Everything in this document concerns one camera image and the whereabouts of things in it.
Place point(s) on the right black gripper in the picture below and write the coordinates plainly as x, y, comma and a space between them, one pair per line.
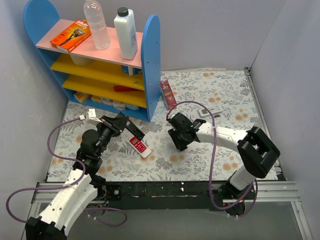
177, 137

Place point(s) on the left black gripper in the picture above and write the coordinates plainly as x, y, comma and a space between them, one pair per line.
116, 122

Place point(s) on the black remote control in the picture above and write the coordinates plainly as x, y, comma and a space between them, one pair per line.
134, 130

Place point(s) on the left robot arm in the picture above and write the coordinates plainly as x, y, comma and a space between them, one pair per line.
82, 185

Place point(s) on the red and white remote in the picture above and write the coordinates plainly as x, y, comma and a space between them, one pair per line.
140, 147

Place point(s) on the white air conditioner remote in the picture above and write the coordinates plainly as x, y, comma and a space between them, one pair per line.
215, 110

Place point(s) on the white packets bottom shelf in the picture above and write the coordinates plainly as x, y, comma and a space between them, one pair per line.
116, 104

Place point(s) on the floral table mat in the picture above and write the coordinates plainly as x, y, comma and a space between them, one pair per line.
120, 162

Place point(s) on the red toothpaste box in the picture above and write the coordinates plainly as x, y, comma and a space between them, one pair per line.
167, 94

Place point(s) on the yellow packet bottom shelf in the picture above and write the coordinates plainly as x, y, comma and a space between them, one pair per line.
81, 96

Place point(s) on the blue wooden shelf unit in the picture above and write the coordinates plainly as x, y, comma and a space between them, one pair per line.
135, 82

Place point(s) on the beige cup under shelf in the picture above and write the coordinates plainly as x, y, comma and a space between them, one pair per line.
79, 60

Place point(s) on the orange razor box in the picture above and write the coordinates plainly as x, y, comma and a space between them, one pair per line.
72, 36

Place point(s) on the white bottle black cap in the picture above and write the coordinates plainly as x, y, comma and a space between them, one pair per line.
124, 24

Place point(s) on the clear plastic water bottle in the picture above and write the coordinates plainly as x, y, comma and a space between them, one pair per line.
95, 18

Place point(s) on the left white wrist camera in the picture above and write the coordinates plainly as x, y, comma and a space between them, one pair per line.
90, 117

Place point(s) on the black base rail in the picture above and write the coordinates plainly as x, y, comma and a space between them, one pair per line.
162, 195

